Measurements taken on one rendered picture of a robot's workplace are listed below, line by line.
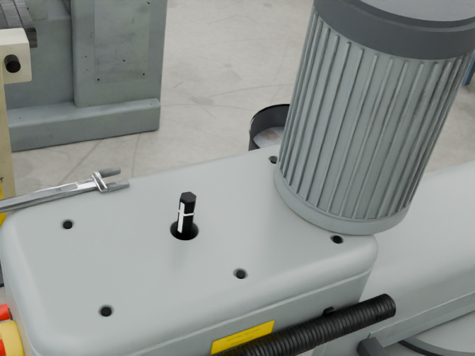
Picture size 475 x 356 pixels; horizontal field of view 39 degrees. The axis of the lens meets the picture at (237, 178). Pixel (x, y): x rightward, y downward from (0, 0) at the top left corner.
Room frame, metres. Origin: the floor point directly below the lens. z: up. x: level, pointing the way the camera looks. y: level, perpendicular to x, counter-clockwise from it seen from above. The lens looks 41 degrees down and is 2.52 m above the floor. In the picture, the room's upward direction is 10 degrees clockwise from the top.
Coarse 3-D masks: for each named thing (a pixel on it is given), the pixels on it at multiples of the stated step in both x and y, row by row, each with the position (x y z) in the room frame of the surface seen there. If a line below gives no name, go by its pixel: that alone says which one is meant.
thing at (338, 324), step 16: (368, 304) 0.61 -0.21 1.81; (384, 304) 0.61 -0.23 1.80; (320, 320) 0.57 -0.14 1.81; (336, 320) 0.57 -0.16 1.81; (352, 320) 0.58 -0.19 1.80; (368, 320) 0.59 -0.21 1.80; (272, 336) 0.53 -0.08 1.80; (288, 336) 0.53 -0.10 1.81; (304, 336) 0.54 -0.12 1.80; (320, 336) 0.54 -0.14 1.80; (336, 336) 0.56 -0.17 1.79; (224, 352) 0.50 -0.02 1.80; (240, 352) 0.49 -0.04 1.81; (256, 352) 0.50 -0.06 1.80; (272, 352) 0.51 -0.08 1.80; (288, 352) 0.52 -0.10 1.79
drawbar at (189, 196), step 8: (184, 192) 0.61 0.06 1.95; (184, 200) 0.60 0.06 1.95; (192, 200) 0.60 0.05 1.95; (184, 208) 0.60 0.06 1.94; (192, 208) 0.60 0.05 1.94; (184, 216) 0.60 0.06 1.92; (192, 216) 0.60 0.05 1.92; (184, 224) 0.60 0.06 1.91; (192, 224) 0.61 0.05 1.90; (176, 232) 0.60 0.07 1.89; (184, 232) 0.60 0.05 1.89; (184, 240) 0.60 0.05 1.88
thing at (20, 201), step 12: (108, 168) 0.69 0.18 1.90; (120, 168) 0.69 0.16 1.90; (84, 180) 0.66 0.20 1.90; (96, 180) 0.66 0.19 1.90; (120, 180) 0.67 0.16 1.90; (36, 192) 0.62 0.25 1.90; (48, 192) 0.62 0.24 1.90; (60, 192) 0.63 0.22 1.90; (72, 192) 0.63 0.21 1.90; (84, 192) 0.64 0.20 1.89; (0, 204) 0.59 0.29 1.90; (12, 204) 0.59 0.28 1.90; (24, 204) 0.59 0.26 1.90; (36, 204) 0.60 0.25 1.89
